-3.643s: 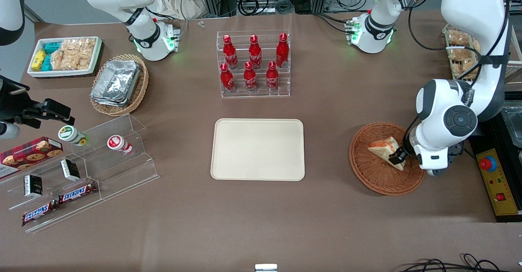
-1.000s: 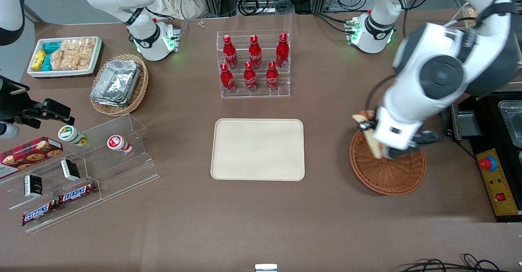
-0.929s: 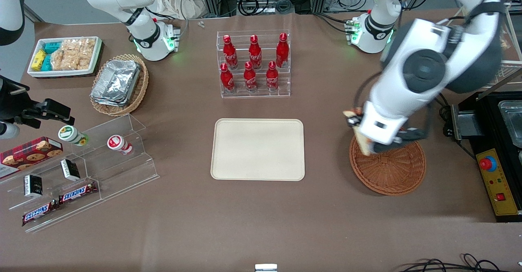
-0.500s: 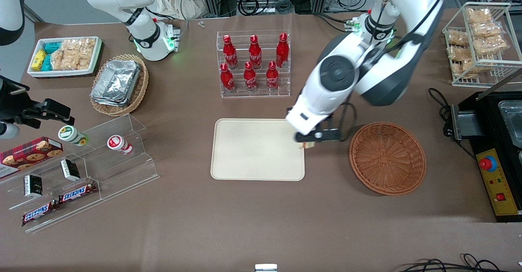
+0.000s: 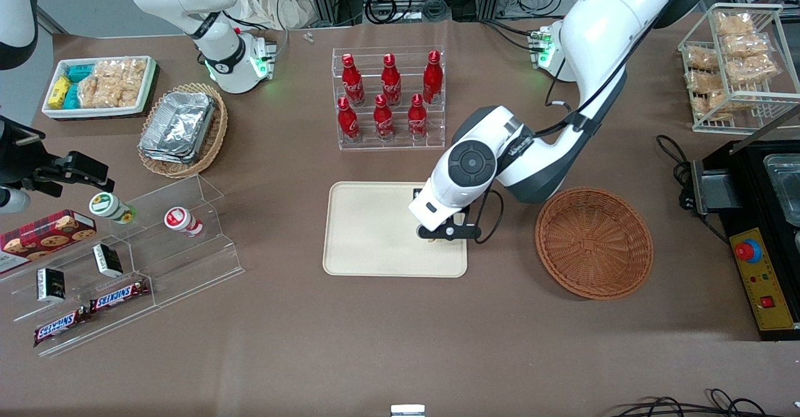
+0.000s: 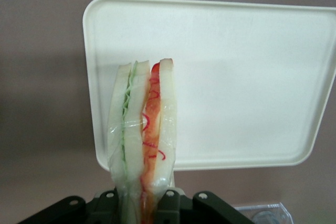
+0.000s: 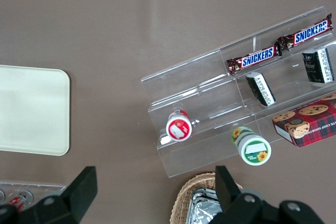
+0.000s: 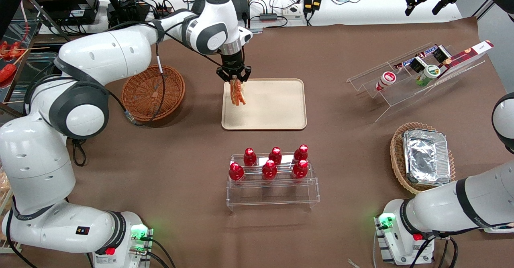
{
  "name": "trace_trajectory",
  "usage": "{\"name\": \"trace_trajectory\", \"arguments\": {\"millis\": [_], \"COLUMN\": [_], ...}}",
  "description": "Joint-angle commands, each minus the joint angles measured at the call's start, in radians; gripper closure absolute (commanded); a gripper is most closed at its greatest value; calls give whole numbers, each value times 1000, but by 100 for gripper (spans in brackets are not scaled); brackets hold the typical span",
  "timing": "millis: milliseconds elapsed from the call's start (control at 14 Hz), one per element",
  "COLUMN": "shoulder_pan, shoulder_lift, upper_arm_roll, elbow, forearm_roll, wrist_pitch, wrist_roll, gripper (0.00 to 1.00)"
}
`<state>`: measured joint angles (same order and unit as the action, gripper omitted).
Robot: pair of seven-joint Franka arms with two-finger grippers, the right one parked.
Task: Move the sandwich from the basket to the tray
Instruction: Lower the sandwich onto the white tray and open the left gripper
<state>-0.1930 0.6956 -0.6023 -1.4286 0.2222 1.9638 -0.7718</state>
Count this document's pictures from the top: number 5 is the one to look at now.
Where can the beige plastic tray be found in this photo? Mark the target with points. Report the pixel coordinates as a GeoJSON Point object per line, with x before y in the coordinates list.
{"type": "Point", "coordinates": [369, 229]}

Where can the round brown wicker basket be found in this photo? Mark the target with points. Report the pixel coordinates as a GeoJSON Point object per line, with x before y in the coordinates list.
{"type": "Point", "coordinates": [594, 245]}

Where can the snickers chocolate bar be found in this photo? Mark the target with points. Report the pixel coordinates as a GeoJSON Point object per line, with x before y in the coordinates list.
{"type": "Point", "coordinates": [119, 295]}
{"type": "Point", "coordinates": [59, 327]}

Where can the small black white box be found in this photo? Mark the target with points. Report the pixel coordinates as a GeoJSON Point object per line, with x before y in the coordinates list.
{"type": "Point", "coordinates": [107, 261]}
{"type": "Point", "coordinates": [51, 286]}

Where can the black metal appliance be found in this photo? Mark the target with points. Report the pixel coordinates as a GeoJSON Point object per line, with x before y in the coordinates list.
{"type": "Point", "coordinates": [744, 179]}

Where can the white rectangular snack tray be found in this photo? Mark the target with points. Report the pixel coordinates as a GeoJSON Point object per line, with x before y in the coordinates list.
{"type": "Point", "coordinates": [149, 82]}

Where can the red plaid cookie box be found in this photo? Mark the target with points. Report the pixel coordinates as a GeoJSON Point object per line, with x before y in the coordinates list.
{"type": "Point", "coordinates": [47, 236]}

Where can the red cola bottle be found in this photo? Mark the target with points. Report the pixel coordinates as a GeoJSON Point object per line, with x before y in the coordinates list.
{"type": "Point", "coordinates": [347, 122]}
{"type": "Point", "coordinates": [390, 82]}
{"type": "Point", "coordinates": [432, 78]}
{"type": "Point", "coordinates": [417, 119]}
{"type": "Point", "coordinates": [352, 82]}
{"type": "Point", "coordinates": [383, 120]}

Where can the yellow emergency stop control box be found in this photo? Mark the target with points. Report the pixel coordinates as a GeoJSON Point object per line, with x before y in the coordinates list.
{"type": "Point", "coordinates": [772, 279]}

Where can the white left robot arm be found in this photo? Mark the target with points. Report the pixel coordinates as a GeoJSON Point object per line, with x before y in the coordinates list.
{"type": "Point", "coordinates": [600, 29]}

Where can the green cap yogurt bottle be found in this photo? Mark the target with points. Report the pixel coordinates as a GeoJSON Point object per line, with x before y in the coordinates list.
{"type": "Point", "coordinates": [109, 207]}

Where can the clear acrylic stepped display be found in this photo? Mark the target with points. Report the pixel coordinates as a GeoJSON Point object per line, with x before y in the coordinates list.
{"type": "Point", "coordinates": [187, 267]}

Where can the oval tan wicker basket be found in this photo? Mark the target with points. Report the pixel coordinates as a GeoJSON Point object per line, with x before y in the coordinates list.
{"type": "Point", "coordinates": [215, 135]}

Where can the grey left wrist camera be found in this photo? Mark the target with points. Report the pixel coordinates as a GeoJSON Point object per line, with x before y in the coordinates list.
{"type": "Point", "coordinates": [465, 234]}

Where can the teal snack box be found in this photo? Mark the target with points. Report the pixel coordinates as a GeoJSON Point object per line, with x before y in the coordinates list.
{"type": "Point", "coordinates": [72, 97]}
{"type": "Point", "coordinates": [80, 72]}

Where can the rice cracker clear bag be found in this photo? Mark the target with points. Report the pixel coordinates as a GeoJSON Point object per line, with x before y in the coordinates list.
{"type": "Point", "coordinates": [94, 92]}
{"type": "Point", "coordinates": [128, 79]}

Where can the yellow snack box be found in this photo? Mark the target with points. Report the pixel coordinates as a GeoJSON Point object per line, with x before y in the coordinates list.
{"type": "Point", "coordinates": [59, 92]}

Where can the clear acrylic bottle rack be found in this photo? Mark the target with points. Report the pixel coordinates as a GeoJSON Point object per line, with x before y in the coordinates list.
{"type": "Point", "coordinates": [387, 145]}

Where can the beige cloth bag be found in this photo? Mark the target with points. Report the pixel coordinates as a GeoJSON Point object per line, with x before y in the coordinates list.
{"type": "Point", "coordinates": [275, 4]}

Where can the red cap yogurt bottle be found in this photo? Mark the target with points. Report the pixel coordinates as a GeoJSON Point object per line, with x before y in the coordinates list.
{"type": "Point", "coordinates": [182, 220]}

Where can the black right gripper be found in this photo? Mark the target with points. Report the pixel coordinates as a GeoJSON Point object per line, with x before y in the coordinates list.
{"type": "Point", "coordinates": [19, 155]}

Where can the stacked aluminium foil containers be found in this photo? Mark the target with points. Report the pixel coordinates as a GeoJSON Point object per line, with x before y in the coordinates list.
{"type": "Point", "coordinates": [178, 126]}

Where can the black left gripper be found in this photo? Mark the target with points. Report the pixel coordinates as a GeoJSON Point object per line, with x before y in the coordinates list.
{"type": "Point", "coordinates": [417, 190]}

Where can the fried snack clear bag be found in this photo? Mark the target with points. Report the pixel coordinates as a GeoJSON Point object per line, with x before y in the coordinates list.
{"type": "Point", "coordinates": [747, 45]}
{"type": "Point", "coordinates": [703, 81]}
{"type": "Point", "coordinates": [701, 59]}
{"type": "Point", "coordinates": [734, 23]}
{"type": "Point", "coordinates": [753, 70]}
{"type": "Point", "coordinates": [719, 105]}

